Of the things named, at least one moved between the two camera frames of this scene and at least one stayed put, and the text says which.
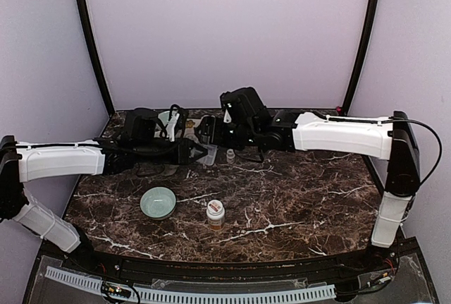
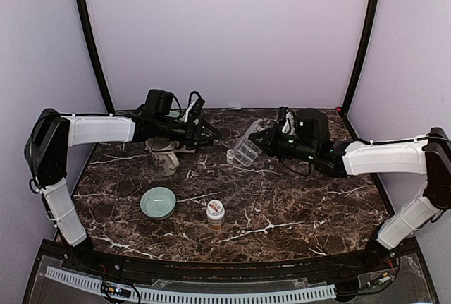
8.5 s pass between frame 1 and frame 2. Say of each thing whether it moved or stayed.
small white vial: stayed
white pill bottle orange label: stayed
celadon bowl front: stayed
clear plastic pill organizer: moved
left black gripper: moved
